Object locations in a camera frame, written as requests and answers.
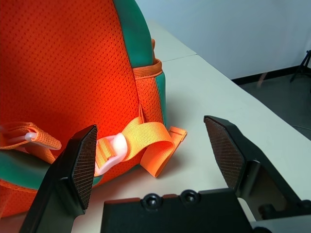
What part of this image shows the green and orange backpack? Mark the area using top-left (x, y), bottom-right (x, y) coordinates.
top-left (0, 0), bottom-right (188, 218)

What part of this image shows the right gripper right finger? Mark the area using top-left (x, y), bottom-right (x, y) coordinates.
top-left (203, 115), bottom-right (311, 220)

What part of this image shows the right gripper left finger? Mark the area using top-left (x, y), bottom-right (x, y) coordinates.
top-left (19, 124), bottom-right (99, 233)

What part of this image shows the black camera tripod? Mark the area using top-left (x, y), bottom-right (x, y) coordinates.
top-left (290, 50), bottom-right (311, 93)

